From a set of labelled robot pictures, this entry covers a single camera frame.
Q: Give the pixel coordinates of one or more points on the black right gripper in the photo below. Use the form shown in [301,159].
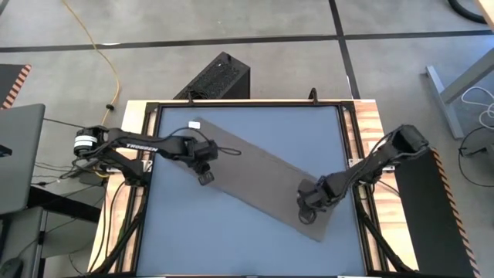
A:
[312,193]

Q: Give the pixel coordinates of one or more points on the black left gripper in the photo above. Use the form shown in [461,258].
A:
[204,152]

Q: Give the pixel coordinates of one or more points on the grey-beige terry towel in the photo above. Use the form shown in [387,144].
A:
[254,173]

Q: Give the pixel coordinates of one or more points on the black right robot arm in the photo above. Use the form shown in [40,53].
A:
[366,166]

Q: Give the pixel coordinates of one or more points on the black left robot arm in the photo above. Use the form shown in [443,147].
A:
[143,146]

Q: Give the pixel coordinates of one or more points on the black clamp hook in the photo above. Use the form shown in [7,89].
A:
[314,96]
[190,98]

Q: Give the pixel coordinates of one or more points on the black computer tower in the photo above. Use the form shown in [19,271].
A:
[220,77]

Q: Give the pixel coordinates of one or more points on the black hazard-striped ramp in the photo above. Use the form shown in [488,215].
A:
[432,216]
[9,81]

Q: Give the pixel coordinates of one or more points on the grey laptop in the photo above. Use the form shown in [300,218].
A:
[19,154]

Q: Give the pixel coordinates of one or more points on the grey cabinet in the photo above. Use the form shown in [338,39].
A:
[19,239]

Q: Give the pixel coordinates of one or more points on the black computer mouse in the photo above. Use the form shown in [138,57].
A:
[9,268]

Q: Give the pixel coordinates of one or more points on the light wooden desk top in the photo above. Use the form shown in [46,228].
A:
[489,11]

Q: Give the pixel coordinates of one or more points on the silver metal bracket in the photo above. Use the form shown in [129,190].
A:
[355,162]
[148,166]

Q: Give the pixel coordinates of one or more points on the grey metal desk frame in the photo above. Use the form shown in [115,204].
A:
[444,104]

